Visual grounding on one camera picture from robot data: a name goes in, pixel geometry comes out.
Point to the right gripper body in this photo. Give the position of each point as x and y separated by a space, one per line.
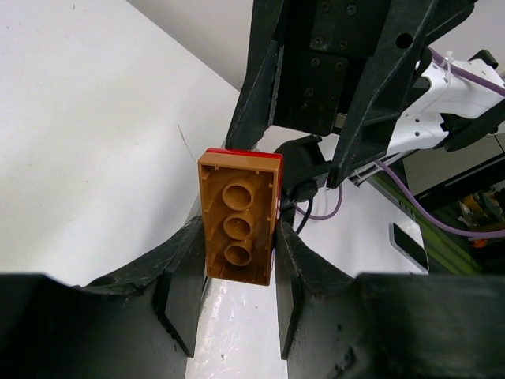
326 46

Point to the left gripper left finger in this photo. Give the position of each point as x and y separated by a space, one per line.
139 321

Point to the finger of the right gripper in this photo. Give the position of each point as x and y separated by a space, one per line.
396 36
255 107

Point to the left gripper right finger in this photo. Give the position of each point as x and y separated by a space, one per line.
332 325

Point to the red curved lego brick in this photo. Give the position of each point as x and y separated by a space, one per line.
268 155

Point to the orange plate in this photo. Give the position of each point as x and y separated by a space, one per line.
238 206

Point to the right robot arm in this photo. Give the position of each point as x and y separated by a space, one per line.
452 105

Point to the black smartphone on table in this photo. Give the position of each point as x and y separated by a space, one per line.
408 247

